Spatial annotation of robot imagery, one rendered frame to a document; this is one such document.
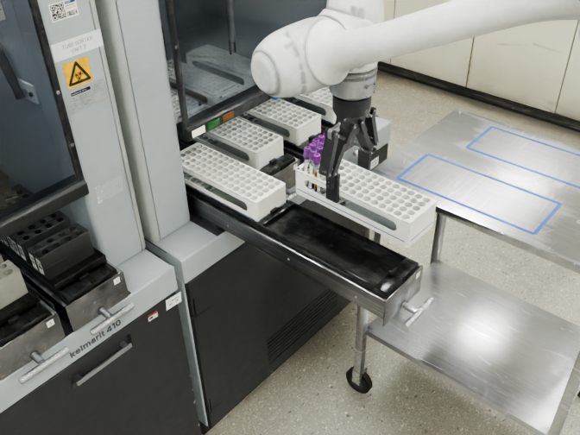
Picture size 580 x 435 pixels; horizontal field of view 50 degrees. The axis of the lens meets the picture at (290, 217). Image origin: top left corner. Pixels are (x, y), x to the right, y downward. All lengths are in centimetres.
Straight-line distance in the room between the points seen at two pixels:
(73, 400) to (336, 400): 92
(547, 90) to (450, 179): 208
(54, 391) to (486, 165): 110
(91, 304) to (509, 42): 276
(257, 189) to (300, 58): 47
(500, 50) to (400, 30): 266
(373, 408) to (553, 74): 211
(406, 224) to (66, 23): 71
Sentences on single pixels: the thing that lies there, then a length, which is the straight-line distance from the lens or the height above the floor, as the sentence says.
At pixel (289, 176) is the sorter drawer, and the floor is 77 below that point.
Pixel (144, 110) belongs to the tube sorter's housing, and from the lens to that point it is 133.
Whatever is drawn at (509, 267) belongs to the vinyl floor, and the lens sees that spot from 261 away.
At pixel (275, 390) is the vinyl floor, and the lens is 209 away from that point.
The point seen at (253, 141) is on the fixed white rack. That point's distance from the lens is 158.
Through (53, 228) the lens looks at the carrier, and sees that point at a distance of 137.
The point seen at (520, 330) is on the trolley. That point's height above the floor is 28.
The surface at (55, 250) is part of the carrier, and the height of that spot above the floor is 88.
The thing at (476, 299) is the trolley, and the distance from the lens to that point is 203.
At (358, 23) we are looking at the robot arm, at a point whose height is 127.
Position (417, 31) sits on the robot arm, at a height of 132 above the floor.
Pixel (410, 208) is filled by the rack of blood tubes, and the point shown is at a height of 92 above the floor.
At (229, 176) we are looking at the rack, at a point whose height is 86.
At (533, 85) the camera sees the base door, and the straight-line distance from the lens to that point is 359.
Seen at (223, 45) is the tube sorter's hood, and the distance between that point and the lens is 141.
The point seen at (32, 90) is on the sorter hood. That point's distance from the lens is 116.
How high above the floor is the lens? 165
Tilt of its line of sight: 37 degrees down
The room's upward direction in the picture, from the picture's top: 2 degrees counter-clockwise
